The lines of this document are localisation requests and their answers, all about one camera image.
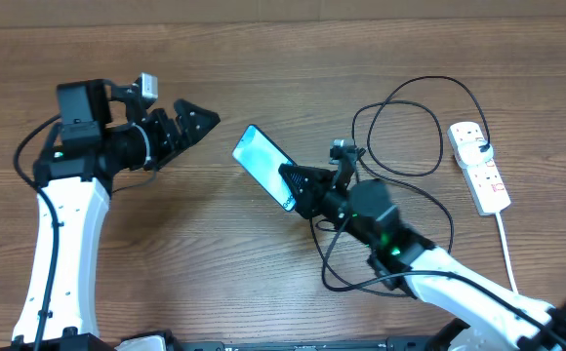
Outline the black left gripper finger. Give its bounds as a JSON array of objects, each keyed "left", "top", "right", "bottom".
[
  {"left": 154, "top": 139, "right": 186, "bottom": 171},
  {"left": 174, "top": 99, "right": 221, "bottom": 146}
]

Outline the black smartphone lit screen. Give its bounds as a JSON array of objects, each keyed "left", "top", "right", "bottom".
[{"left": 232, "top": 124, "right": 296, "bottom": 212}]

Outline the black USB charging cable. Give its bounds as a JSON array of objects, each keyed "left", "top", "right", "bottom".
[{"left": 308, "top": 75, "right": 493, "bottom": 299}]

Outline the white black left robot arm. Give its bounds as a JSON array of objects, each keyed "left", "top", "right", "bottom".
[{"left": 9, "top": 73, "right": 221, "bottom": 350}]

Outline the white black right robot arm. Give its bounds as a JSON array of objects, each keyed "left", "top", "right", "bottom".
[{"left": 279, "top": 156, "right": 566, "bottom": 350}]

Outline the white charger adapter plug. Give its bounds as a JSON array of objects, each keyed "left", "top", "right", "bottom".
[{"left": 457, "top": 140, "right": 494, "bottom": 169}]

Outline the white power strip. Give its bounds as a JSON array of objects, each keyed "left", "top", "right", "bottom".
[{"left": 448, "top": 122, "right": 511, "bottom": 215}]

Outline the white power strip cord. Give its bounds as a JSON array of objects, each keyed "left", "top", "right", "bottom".
[{"left": 495, "top": 212, "right": 521, "bottom": 293}]

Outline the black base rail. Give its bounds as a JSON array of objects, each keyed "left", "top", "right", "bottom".
[{"left": 175, "top": 335, "right": 431, "bottom": 351}]

